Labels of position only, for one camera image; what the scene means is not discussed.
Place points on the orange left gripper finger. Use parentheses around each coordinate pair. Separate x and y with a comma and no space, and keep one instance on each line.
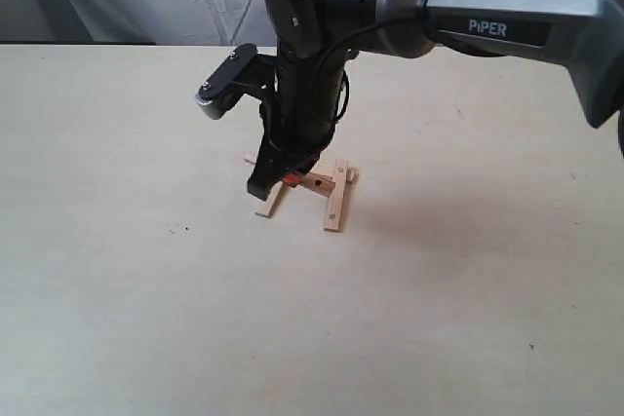
(271,165)

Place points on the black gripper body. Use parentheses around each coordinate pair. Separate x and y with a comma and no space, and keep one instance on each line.
(301,117)

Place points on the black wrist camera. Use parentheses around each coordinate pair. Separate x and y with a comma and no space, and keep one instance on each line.
(244,72)

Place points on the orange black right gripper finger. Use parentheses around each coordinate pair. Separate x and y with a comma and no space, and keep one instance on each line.
(294,178)

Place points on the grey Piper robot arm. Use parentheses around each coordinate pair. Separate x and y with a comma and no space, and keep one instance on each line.
(317,37)

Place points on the wooden stick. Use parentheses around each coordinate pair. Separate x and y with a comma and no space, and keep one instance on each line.
(351,175)
(335,201)
(267,208)
(317,183)

